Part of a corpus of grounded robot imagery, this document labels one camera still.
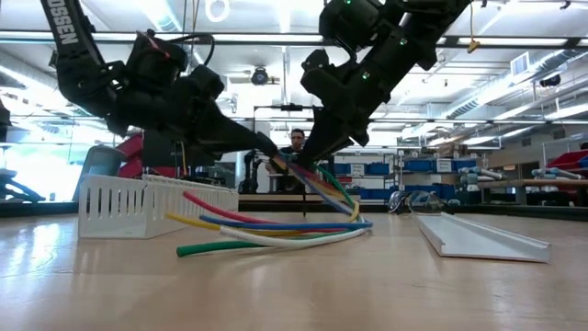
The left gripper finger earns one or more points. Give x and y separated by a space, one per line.
234 135
268 144

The white duct cover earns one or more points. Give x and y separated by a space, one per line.
478 239

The black background robot arm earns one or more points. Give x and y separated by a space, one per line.
249 174

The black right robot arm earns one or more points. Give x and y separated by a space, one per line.
413 32

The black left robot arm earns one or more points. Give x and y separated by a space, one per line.
73 37

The person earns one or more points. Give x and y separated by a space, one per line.
297 138

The blue storage bin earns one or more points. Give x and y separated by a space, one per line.
418 165
464 164
377 168
342 168
427 187
374 193

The wooden background table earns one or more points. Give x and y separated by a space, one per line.
262 197

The red machine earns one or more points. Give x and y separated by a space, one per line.
131 149

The grey office chair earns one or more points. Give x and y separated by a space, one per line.
103 161

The black safety glasses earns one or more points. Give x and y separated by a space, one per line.
420 200

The yellow hanging tag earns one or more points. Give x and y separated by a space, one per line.
473 44

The grey material rolls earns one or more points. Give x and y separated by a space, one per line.
556 173
487 174

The wooden workbench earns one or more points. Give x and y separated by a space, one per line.
528 183

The red storage bin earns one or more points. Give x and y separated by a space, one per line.
567 161

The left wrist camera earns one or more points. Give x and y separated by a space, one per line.
206 80

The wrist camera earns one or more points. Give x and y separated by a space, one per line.
206 80
314 64

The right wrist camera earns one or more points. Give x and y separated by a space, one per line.
314 64

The black ceiling camera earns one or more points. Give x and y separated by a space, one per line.
260 76
550 80

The black aluminium table frame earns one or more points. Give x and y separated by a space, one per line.
505 212

